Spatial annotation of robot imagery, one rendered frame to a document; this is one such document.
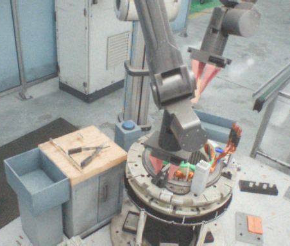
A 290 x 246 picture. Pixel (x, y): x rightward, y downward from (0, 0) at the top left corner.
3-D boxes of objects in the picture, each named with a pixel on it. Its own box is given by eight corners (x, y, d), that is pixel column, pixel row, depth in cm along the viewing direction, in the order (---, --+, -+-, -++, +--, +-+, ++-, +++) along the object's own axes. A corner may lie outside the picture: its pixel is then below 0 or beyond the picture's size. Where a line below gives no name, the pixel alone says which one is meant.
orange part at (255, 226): (262, 235, 117) (263, 233, 116) (247, 232, 117) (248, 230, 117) (260, 220, 122) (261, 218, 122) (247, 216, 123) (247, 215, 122)
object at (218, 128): (221, 177, 142) (237, 121, 126) (216, 193, 133) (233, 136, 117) (165, 159, 148) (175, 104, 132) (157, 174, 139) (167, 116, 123)
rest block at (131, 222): (140, 218, 114) (140, 214, 113) (136, 230, 110) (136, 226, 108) (128, 215, 115) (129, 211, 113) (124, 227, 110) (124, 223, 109)
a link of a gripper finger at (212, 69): (205, 95, 81) (218, 57, 79) (178, 86, 84) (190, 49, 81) (212, 95, 87) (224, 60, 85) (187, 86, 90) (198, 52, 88)
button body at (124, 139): (135, 180, 134) (141, 129, 120) (120, 186, 131) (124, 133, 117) (126, 170, 139) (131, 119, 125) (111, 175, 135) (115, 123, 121)
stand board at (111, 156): (71, 186, 92) (71, 180, 91) (38, 150, 103) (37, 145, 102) (127, 159, 104) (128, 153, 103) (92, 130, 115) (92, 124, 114)
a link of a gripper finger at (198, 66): (208, 97, 81) (222, 59, 79) (181, 87, 83) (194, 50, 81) (215, 96, 87) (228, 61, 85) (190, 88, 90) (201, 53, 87)
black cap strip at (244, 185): (276, 196, 136) (278, 192, 135) (240, 191, 136) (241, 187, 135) (273, 187, 140) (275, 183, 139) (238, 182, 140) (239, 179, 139)
